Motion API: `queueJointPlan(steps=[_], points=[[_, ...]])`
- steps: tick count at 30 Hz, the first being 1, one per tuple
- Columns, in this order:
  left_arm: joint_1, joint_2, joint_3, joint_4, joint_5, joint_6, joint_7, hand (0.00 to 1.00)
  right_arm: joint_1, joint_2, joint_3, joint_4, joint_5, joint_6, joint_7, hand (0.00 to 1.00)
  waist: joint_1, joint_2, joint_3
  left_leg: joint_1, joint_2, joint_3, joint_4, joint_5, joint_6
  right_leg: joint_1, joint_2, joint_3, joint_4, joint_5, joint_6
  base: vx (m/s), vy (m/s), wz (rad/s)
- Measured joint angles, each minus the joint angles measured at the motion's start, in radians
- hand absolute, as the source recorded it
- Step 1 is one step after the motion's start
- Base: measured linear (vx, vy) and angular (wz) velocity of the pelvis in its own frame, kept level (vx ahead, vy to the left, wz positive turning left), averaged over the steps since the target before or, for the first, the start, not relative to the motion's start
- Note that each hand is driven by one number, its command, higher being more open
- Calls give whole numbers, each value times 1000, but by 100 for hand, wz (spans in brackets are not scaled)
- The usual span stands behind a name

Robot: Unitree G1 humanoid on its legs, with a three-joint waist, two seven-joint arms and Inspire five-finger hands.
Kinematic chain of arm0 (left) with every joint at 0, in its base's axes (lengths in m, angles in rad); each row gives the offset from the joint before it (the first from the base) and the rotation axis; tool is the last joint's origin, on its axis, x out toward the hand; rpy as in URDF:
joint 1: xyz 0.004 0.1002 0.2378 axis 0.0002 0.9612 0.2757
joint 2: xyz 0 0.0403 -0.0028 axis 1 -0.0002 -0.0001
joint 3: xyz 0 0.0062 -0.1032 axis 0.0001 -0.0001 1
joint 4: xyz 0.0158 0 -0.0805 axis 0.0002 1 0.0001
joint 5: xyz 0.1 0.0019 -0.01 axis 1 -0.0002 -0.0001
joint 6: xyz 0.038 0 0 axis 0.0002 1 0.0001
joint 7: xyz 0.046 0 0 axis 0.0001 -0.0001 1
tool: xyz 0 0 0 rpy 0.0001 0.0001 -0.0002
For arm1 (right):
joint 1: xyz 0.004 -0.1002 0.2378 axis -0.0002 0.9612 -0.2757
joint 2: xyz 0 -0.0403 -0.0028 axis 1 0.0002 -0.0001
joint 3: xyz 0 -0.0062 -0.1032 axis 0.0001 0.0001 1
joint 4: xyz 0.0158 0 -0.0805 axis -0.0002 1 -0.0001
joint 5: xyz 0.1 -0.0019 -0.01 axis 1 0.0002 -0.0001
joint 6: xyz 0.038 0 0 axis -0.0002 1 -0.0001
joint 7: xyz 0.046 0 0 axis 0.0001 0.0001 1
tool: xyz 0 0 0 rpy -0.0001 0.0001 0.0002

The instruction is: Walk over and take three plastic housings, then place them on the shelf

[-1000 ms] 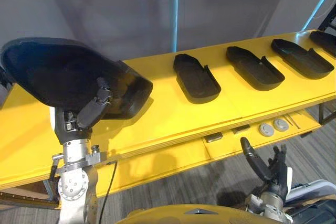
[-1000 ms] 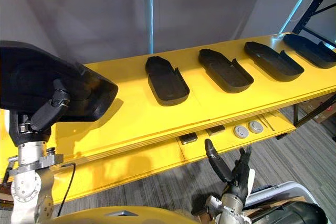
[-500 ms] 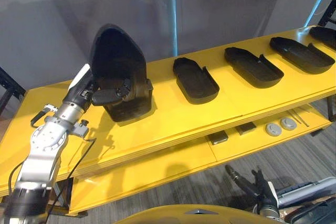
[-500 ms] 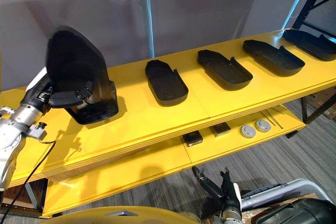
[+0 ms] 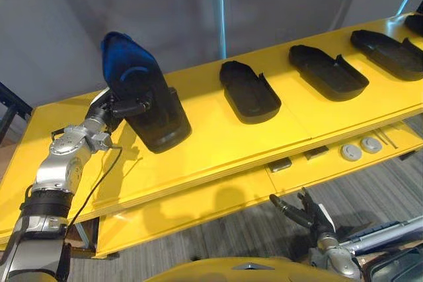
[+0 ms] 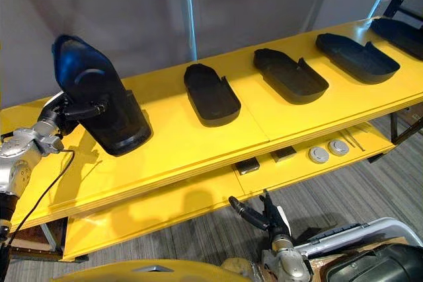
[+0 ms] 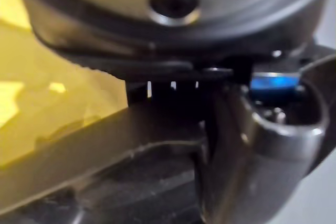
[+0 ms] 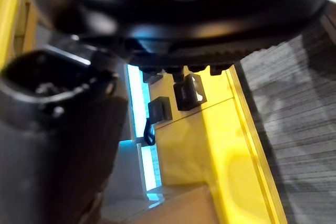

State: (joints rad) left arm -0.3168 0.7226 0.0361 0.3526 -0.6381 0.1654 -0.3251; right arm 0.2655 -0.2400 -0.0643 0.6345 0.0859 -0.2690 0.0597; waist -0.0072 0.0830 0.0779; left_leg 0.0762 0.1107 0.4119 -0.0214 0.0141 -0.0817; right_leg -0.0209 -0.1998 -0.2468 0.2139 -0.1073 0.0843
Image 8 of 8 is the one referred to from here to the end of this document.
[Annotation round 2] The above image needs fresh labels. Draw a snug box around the yellow shelf upright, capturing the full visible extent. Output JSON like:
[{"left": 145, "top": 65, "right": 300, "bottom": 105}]
[{"left": 0, "top": 0, "right": 38, "bottom": 63}]

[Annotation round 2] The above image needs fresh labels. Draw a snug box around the black plastic housing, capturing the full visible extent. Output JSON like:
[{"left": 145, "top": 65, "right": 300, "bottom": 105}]
[
  {"left": 148, "top": 96, "right": 173, "bottom": 122},
  {"left": 173, "top": 73, "right": 208, "bottom": 112}
]

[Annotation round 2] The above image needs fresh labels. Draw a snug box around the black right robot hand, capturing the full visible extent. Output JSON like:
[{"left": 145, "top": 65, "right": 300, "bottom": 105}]
[{"left": 0, "top": 0, "right": 336, "bottom": 224}]

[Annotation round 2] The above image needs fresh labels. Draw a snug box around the black looped cable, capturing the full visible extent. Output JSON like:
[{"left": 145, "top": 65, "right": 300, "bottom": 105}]
[{"left": 143, "top": 118, "right": 156, "bottom": 146}]

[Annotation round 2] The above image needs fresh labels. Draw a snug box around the yellow metal shelf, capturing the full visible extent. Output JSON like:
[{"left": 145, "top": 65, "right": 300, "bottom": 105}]
[{"left": 154, "top": 63, "right": 288, "bottom": 224}]

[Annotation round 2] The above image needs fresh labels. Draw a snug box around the brown cardboard box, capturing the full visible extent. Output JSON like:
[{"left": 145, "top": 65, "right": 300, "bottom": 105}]
[{"left": 125, "top": 184, "right": 226, "bottom": 224}]

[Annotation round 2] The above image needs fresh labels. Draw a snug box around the bright window with white frame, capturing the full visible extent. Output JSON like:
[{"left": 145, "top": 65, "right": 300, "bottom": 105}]
[{"left": 115, "top": 63, "right": 165, "bottom": 209}]

